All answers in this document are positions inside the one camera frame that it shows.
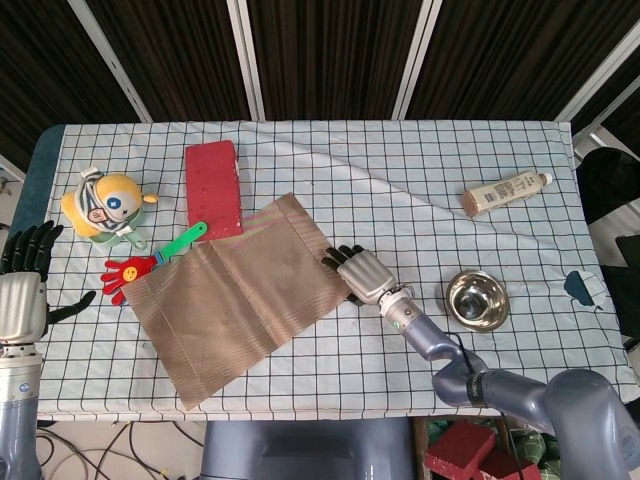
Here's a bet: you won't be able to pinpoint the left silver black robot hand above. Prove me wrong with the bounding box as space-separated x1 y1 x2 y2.
0 222 97 346

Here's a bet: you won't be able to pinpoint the black chair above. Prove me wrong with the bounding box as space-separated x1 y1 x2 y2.
574 147 640 226

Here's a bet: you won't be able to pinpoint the brown woven placemat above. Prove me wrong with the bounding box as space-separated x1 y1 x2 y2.
122 193 351 412

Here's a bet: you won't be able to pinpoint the beige tube bottle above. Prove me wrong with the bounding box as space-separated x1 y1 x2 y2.
461 170 554 220

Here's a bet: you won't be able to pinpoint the mint green toy pan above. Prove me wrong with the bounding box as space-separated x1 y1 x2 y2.
92 207 147 251

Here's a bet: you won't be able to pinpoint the grey-blue robot torso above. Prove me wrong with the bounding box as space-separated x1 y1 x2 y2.
200 418 416 480

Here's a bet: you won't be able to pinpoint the red hand clapper toy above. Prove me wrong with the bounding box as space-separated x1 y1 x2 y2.
101 221 210 306

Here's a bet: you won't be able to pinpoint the red brick block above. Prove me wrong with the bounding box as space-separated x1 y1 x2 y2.
183 140 246 244

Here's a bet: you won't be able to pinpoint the yellow plush toy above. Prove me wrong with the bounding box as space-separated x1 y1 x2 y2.
60 167 159 237

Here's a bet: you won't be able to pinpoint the metal bowl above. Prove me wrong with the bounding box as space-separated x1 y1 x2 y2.
445 269 512 334

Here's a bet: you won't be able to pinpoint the white checkered tablecloth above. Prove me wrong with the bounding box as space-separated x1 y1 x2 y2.
0 119 640 419

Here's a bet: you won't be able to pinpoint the green patterned cloth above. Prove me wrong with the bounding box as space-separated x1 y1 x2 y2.
499 427 561 480

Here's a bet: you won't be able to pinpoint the white partition post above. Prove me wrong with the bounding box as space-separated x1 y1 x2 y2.
392 0 444 120
556 27 640 124
226 0 265 121
67 0 153 123

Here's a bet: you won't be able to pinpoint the floor cables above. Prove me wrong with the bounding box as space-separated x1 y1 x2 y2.
37 422 204 480

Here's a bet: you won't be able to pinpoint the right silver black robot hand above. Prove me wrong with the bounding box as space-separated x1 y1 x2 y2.
319 244 396 306

